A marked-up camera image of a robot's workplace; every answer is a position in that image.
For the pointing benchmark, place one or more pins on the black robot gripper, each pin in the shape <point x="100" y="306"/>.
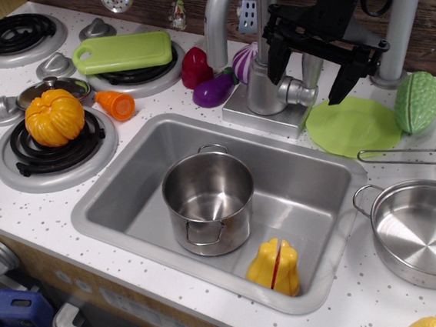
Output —
<point x="328" y="30"/>

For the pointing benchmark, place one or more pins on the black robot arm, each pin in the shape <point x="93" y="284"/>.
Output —
<point x="326" y="30"/>

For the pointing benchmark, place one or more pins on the silver toy faucet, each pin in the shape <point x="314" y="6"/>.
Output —
<point x="258" y="103"/>

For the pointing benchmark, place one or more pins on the purple white toy onion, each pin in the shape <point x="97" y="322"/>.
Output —
<point x="242" y="60"/>

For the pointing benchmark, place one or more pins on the light green toy plate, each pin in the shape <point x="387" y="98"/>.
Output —
<point x="354" y="125"/>

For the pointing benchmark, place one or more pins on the hanging silver spatula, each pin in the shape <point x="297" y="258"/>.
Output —
<point x="248" y="17"/>

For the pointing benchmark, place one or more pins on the purple toy eggplant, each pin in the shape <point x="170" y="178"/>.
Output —
<point x="214" y="92"/>

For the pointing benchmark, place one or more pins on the green toy bitter gourd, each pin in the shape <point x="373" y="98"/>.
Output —
<point x="415" y="104"/>

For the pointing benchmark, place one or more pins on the red toy pepper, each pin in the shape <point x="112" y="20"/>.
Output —
<point x="195" y="69"/>

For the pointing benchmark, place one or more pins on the grey sink basin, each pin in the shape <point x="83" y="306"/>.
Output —
<point x="301" y="195"/>

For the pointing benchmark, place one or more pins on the hanging glass ornament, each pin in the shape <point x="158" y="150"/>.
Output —
<point x="178" y="16"/>

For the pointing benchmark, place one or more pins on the steel pot in sink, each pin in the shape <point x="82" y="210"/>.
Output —
<point x="209" y="198"/>

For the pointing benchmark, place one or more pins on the back middle stove burner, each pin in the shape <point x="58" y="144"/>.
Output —
<point x="142" y="82"/>

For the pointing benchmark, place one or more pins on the orange toy carrot piece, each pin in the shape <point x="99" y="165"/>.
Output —
<point x="118" y="105"/>

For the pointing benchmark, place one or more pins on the green toy cutting board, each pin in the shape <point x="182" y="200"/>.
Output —
<point x="123" y="52"/>

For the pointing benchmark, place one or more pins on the yellow toy bell pepper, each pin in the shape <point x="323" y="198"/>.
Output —
<point x="275" y="267"/>

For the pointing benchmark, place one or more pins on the silver stove knob top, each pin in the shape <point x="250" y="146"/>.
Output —
<point x="96" y="29"/>

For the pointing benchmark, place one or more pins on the silver stove knob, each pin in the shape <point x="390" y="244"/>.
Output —
<point x="10" y="113"/>
<point x="96" y="29"/>
<point x="57" y="65"/>

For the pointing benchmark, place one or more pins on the silver stove knob middle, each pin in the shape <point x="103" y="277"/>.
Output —
<point x="57" y="65"/>

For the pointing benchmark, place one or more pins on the orange toy pumpkin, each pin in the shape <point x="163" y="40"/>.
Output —
<point x="55" y="118"/>

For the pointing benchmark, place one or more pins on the yellow toy lemon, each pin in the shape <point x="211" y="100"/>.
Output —
<point x="428" y="321"/>

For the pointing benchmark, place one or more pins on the front black stove burner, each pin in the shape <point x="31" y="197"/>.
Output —
<point x="29" y="167"/>

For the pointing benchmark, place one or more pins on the back left stove burner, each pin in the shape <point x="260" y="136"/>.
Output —
<point x="28" y="38"/>

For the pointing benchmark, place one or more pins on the silver stove knob left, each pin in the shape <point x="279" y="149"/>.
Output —
<point x="10" y="113"/>

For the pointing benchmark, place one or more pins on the silver faucet lever handle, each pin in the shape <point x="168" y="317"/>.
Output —
<point x="303" y="92"/>

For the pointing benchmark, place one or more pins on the grey vertical post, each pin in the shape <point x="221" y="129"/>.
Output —
<point x="391" y="69"/>

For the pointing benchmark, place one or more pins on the steel pan with loop handle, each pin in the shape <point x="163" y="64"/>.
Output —
<point x="403" y="222"/>

